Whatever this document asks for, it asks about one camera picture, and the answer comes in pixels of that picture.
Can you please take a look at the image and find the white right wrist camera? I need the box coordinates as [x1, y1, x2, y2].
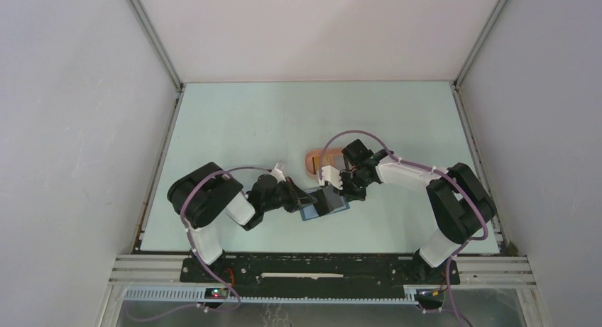
[317, 165, 343, 190]

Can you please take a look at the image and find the blue card holder wallet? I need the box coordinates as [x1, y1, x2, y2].
[300, 187, 350, 221]

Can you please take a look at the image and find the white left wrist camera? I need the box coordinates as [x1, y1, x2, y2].
[270, 162, 286, 182]

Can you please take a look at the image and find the blue-white cable duct strip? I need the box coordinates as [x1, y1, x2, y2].
[123, 286, 417, 304]

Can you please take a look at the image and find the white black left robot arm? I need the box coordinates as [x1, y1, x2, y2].
[167, 162, 318, 282]

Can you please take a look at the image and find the pink oval tray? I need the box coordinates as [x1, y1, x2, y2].
[305, 148, 345, 179]

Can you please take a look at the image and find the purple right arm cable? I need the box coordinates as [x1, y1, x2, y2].
[317, 129, 490, 327]

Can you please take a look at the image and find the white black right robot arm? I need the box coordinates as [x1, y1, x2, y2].
[339, 139, 498, 283]

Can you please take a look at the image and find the aluminium frame rail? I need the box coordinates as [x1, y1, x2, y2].
[109, 255, 537, 289]

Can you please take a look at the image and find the gold credit card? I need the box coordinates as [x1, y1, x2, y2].
[312, 155, 332, 173]

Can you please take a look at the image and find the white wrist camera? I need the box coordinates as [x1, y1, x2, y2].
[317, 165, 343, 190]
[270, 162, 286, 182]

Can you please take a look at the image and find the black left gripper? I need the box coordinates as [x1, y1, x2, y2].
[261, 176, 317, 213]

